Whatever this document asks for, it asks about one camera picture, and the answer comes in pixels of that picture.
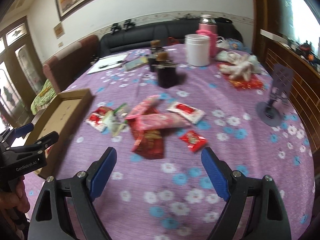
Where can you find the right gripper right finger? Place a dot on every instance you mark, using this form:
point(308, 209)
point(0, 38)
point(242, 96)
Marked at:
point(267, 217)

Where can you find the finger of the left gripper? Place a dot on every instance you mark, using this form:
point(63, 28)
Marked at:
point(22, 131)
point(43, 143)

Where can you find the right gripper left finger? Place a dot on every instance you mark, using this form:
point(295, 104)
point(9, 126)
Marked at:
point(51, 219)

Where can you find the white red snack packet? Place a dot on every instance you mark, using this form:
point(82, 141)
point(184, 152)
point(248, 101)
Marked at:
point(95, 119)

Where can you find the white green snack packet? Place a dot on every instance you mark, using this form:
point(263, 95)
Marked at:
point(115, 122)

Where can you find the dark red foil packet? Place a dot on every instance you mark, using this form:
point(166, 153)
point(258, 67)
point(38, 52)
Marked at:
point(148, 144)

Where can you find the red foil candy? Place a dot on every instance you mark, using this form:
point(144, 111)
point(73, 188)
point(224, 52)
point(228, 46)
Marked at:
point(193, 140)

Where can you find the small white red packet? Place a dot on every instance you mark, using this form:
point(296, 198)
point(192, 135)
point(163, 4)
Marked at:
point(191, 114)

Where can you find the person's left hand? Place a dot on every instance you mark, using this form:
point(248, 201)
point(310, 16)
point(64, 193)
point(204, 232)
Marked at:
point(16, 199)

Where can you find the brown cardboard tray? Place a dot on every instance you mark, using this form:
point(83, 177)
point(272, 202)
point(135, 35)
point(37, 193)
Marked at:
point(63, 115)

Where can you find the green floral cloth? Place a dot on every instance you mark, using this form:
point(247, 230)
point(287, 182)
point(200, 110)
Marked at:
point(44, 98)

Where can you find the brown red armchair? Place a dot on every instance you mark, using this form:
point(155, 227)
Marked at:
point(64, 67)

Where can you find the clear green-edged snack packet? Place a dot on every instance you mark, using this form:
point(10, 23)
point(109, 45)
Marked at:
point(121, 111)

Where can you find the white paper pad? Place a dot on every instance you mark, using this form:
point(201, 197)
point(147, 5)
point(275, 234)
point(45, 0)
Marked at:
point(107, 60)

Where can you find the black white pen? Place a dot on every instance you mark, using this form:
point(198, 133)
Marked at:
point(112, 64)

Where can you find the black phone stand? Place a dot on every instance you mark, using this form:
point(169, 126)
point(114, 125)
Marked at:
point(280, 90)

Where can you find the pink cartoon snack packet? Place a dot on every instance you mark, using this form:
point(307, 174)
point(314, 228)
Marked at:
point(142, 107)

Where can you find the small colourful notebook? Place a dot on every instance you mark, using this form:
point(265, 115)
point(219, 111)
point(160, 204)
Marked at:
point(136, 63)

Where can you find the purple floral tablecloth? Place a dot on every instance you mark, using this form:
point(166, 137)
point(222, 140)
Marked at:
point(172, 197)

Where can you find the black device on sofa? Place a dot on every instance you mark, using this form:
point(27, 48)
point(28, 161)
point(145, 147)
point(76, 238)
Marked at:
point(115, 28)
point(128, 24)

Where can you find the black jar with wooden knob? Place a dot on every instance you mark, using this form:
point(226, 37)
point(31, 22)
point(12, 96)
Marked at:
point(166, 70)

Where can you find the black leather sofa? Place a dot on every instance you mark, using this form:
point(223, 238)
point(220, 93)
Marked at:
point(168, 32)

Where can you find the red foil bag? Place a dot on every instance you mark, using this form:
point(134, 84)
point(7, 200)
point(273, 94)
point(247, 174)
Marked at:
point(243, 82)

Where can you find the rear black jar wooden knob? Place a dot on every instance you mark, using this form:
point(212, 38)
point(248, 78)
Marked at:
point(155, 46)

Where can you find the white work gloves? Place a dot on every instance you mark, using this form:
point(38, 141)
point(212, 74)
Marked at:
point(233, 58)

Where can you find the white plastic canister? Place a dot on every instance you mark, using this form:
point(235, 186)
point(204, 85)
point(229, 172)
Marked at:
point(197, 50)

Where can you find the pink thermos flask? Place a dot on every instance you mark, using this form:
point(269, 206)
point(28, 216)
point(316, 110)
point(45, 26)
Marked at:
point(208, 27)

